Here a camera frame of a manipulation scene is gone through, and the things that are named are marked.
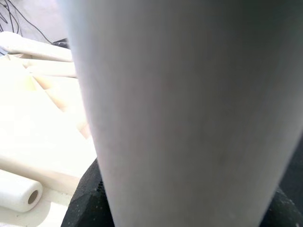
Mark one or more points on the white plastic table top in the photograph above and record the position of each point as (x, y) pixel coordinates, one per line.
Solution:
(35, 123)

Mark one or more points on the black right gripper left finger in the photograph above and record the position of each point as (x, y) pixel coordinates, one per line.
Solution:
(90, 203)

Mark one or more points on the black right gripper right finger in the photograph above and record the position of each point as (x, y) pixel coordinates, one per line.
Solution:
(284, 212)

